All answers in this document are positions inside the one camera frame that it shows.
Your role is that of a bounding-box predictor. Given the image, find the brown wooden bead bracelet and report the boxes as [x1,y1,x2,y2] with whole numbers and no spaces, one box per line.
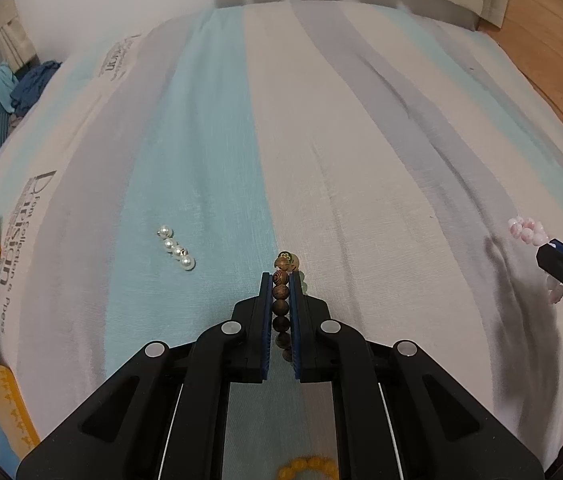
[270,250,308,363]

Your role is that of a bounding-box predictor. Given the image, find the yellow bead bracelet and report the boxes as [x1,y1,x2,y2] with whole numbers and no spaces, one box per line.
[275,454,340,480]

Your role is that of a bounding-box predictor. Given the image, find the beige curtain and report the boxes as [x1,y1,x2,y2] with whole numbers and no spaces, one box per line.
[0,0,36,73]

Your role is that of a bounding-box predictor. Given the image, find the striped bed sheet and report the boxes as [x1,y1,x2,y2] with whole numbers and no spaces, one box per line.
[0,2,563,474]

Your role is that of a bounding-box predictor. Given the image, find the white pearl strand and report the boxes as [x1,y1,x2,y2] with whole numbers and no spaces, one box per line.
[157,226,196,272]

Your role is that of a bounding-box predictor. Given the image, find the pink bead bracelet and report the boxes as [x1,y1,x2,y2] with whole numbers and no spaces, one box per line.
[507,216,563,306]

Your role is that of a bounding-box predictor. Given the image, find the dark blue clothing pile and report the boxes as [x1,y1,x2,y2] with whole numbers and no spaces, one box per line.
[10,61,61,117]

